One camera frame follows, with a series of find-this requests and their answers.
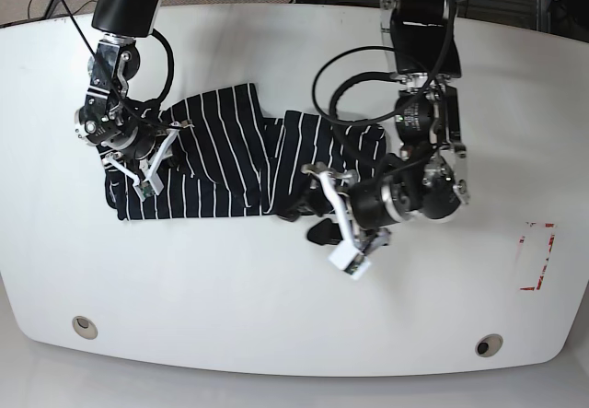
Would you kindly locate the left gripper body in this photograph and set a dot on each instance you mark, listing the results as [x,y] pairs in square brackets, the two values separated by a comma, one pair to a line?
[365,209]

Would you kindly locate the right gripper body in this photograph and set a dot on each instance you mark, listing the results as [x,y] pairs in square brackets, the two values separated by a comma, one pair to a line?
[138,154]

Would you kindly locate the navy white striped t-shirt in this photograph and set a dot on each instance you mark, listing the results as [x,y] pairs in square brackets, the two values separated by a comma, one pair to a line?
[233,161]

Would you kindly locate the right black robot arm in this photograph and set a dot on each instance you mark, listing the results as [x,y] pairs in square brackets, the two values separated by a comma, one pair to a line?
[116,60]

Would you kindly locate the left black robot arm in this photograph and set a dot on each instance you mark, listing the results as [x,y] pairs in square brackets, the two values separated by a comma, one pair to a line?
[428,176]

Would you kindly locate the red tape corner marking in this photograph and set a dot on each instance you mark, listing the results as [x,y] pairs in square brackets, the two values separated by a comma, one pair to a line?
[533,254]

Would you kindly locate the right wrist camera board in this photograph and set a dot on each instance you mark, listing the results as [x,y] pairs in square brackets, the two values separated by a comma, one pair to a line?
[146,190]

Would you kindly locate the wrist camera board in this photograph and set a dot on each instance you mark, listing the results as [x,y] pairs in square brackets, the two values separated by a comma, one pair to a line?
[146,190]
[349,259]

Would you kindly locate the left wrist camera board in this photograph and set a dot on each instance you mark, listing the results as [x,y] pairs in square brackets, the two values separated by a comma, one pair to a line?
[349,259]

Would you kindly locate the right table cable grommet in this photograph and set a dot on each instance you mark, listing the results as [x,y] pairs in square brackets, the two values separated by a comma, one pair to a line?
[489,345]

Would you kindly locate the table cable grommet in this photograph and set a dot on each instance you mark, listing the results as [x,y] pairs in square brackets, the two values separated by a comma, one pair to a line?
[489,345]
[85,328]

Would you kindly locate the left table cable grommet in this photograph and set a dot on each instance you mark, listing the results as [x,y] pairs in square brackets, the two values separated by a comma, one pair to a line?
[85,328]

